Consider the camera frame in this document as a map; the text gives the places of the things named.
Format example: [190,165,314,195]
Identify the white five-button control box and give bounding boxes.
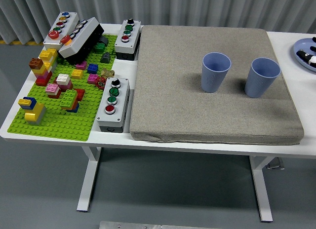
[43,11,80,51]

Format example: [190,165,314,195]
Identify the green orange blue brick stack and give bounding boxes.
[59,89,80,114]

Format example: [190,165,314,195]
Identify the white table leg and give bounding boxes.
[76,146,102,212]
[248,155,274,223]

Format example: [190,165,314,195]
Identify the blue yellow grey brick stack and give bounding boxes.
[17,96,47,126]

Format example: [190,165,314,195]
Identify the blue plate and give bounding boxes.
[293,38,316,72]

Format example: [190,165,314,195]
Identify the grey-brown fabric mat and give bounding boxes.
[129,25,305,146]

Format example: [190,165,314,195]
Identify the brass valve red handwheel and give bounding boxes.
[95,68,116,90]

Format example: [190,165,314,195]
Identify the grey metal plate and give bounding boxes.
[99,221,220,229]

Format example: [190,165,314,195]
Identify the yellow white brick tower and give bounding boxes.
[39,48,59,73]

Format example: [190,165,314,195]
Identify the grey four-button control box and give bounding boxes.
[96,77,131,134]
[114,18,142,61]

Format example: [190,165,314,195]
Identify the brown yellow pink red brick tower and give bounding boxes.
[28,57,54,87]

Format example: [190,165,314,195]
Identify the pink white red brick stack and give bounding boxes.
[45,83,62,99]

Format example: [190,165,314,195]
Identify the yellow black floor tape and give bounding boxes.
[0,40,45,45]

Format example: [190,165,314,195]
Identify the blue ribbed plastic cup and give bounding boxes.
[244,57,281,99]
[200,52,232,93]

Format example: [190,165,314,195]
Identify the dark green brick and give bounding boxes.
[93,42,107,53]

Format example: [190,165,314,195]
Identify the grey metal bracket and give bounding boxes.
[265,157,285,170]

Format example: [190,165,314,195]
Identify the green brick baseplate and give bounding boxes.
[7,34,119,142]

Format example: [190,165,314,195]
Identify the grey pleated curtain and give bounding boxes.
[0,0,316,45]

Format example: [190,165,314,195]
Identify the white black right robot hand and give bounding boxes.
[297,36,316,66]

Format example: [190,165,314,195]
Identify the white control box black base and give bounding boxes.
[58,16,105,66]

